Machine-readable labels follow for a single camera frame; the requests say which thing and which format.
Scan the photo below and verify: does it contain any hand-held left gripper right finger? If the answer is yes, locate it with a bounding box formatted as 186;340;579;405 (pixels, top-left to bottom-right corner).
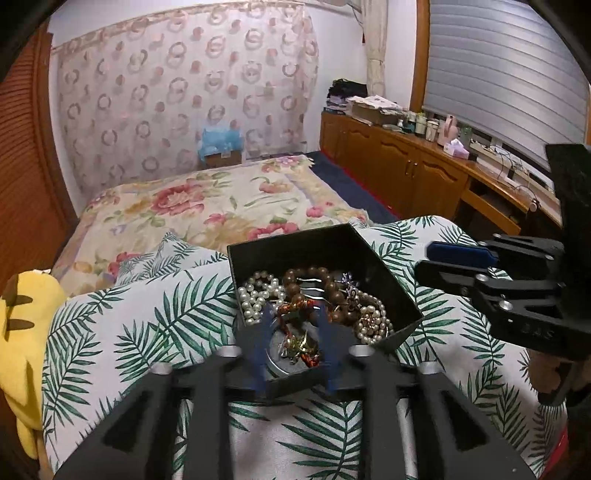
316;305;540;480

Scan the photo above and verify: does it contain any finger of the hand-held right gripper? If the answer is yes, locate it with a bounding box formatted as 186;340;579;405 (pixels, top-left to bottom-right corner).
414;259;514;325
426;242;500;269

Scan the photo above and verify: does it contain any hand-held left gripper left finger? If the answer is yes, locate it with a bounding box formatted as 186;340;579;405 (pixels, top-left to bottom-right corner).
52;302;275;480

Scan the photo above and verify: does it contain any gold and red trinket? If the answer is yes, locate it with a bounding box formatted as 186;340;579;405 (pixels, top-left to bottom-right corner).
279;335;321;369

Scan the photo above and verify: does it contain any white pearl necklace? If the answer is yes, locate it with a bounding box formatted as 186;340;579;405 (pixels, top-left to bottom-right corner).
238;271;289;326

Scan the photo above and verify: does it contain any gold pearl bead bracelet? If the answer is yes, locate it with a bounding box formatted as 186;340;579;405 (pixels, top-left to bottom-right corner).
353;291;394;344

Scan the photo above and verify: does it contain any red bead bracelet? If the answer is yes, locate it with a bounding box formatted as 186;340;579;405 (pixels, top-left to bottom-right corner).
277;300;319;324

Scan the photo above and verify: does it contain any brown wooden bead bracelet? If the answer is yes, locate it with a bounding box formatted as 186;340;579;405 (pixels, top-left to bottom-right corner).
281;265;361;328

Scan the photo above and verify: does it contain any black jewelry box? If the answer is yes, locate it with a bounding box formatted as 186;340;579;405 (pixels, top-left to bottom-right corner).
226;223;424;400

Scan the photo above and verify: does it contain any silver sparkly brooch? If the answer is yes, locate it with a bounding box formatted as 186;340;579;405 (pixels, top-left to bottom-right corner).
342;272;363;315

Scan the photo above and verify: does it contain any white power strip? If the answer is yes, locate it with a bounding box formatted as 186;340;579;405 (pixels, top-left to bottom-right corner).
468;143;555;190

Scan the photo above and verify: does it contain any wooden cabinet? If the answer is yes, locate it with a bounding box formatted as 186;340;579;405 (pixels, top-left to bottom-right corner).
320;111;564;236

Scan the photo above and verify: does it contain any green leaf print cloth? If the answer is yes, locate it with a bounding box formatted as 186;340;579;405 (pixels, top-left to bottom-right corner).
41;216;571;480

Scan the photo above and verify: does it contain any pink bottle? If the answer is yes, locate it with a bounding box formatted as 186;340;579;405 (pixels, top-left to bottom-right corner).
438;115;462;145

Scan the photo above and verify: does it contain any navy bed sheet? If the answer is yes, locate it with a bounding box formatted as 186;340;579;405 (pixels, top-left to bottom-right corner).
305;150;402;227

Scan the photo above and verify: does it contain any group of cosmetic bottles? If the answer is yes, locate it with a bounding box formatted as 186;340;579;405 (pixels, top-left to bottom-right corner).
397;110;439;139

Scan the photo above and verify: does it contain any red cloth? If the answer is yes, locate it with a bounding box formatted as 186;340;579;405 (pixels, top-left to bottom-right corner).
538;425;571;480

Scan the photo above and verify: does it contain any floral blanket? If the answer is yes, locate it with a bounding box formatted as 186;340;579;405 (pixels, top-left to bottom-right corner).
51;154;370;298

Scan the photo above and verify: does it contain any flat cardboard box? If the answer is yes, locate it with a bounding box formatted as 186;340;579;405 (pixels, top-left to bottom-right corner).
346;95;404;126

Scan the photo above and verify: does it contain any grey window blind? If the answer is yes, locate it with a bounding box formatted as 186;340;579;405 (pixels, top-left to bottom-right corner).
422;0;589;158

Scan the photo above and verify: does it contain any small cardboard box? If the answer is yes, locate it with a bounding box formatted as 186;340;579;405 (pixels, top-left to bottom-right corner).
205;148;243;171

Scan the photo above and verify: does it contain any pile of dark clothes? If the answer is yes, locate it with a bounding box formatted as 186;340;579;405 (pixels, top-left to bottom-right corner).
327;79;368;114

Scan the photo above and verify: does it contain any white lace curtain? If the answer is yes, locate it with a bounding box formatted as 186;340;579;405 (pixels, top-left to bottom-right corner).
362;0;386;100

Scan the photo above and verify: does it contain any blue plastic bag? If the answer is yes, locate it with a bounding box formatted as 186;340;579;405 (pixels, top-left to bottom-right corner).
198;127;245;158

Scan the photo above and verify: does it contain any yellow plush toy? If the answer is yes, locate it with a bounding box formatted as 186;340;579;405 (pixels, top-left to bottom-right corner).
0;270;68;462

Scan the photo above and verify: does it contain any ring patterned sheer curtain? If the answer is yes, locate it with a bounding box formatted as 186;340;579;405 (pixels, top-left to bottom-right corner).
51;4;320;197

